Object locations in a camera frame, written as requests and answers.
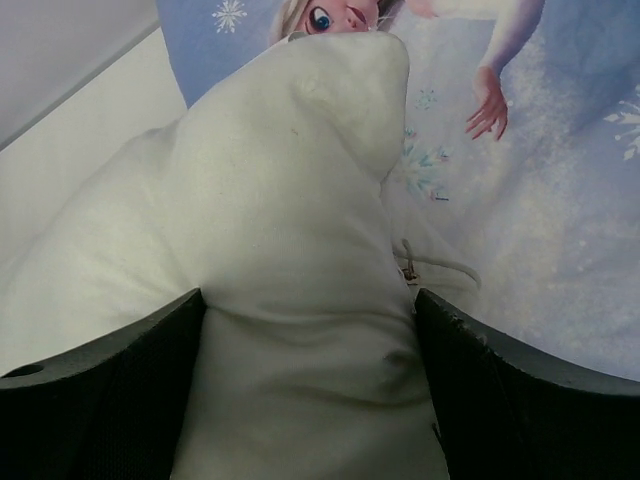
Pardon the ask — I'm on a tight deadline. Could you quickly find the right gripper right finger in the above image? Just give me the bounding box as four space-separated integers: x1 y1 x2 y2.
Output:
415 290 639 479

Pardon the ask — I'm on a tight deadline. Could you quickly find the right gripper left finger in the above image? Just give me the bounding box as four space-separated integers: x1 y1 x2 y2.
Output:
1 289 206 480

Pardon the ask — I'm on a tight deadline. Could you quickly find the white pillow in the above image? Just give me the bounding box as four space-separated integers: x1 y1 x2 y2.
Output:
1 32 478 479

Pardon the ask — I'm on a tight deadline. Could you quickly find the blue Elsa pillow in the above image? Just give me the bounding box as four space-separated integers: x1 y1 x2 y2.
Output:
157 1 639 379

